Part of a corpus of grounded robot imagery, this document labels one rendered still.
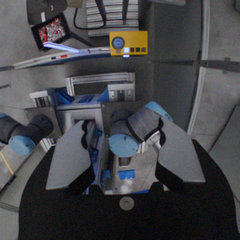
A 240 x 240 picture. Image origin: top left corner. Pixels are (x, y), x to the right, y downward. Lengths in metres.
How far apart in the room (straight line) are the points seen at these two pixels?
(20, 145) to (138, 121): 0.53
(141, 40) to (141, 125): 0.35
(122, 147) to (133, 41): 0.43
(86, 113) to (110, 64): 0.99
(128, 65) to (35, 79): 1.42
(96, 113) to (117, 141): 0.35
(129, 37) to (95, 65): 1.14
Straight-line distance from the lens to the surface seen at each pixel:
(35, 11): 0.58
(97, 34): 1.59
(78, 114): 0.76
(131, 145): 0.43
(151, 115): 0.40
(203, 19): 0.79
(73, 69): 1.71
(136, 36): 0.53
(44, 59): 0.89
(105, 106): 0.59
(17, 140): 0.62
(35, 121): 0.72
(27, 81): 2.15
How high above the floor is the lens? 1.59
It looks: 63 degrees down
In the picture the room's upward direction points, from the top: 178 degrees clockwise
